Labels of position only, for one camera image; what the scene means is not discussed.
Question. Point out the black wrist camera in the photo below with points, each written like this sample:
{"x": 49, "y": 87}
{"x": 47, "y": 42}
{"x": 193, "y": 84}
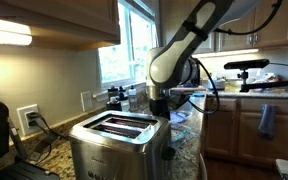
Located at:
{"x": 180, "y": 100}

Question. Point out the dark pump soap bottle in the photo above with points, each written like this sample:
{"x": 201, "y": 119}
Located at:
{"x": 112, "y": 92}

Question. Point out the wooden base cabinets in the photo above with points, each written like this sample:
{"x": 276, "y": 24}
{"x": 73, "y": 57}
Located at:
{"x": 230, "y": 130}

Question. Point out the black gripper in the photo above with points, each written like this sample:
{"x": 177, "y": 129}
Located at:
{"x": 159, "y": 106}

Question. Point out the wide under-cabinet light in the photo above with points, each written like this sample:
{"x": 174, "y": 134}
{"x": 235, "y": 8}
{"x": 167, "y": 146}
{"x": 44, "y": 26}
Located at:
{"x": 4, "y": 33}

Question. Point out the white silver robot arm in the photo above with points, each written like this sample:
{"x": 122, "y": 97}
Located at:
{"x": 174, "y": 60}

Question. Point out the stainless steel toaster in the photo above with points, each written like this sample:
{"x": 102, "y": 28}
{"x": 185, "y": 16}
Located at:
{"x": 120, "y": 150}

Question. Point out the narrow under-cabinet light strip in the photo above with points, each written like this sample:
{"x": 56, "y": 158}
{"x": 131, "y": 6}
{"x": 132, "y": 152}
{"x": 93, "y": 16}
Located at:
{"x": 230, "y": 52}

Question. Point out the white pot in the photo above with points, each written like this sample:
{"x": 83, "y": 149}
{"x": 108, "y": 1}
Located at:
{"x": 220, "y": 84}

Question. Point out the black camera clamp stand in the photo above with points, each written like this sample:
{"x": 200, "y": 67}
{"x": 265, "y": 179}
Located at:
{"x": 270, "y": 85}

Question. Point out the white switch plate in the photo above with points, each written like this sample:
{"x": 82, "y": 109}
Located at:
{"x": 86, "y": 101}

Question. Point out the blue plate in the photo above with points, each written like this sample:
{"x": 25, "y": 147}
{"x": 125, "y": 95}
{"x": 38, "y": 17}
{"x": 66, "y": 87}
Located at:
{"x": 178, "y": 117}

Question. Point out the black flat grill device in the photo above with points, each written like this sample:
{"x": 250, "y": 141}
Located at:
{"x": 20, "y": 171}

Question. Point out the blue grey dish towel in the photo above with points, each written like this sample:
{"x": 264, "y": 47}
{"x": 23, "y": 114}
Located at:
{"x": 267, "y": 121}

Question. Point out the kitchen window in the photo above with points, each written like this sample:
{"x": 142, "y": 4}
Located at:
{"x": 127, "y": 50}

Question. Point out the black bar-shaped camera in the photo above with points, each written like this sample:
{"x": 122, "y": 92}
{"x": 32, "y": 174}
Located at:
{"x": 250, "y": 63}

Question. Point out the wooden wall cabinet over toaster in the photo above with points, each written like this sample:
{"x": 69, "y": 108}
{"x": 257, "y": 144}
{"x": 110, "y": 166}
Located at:
{"x": 67, "y": 16}

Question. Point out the black bottle with white cap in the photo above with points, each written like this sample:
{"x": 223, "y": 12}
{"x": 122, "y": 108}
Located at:
{"x": 113, "y": 105}

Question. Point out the black pump bottle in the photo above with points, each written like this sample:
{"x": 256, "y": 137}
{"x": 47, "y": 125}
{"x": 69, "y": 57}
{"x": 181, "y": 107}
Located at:
{"x": 122, "y": 94}

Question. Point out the white wall outlet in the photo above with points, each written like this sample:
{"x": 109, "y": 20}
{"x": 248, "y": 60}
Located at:
{"x": 21, "y": 123}

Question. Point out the clear glass container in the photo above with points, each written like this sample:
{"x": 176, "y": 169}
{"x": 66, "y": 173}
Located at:
{"x": 180, "y": 135}

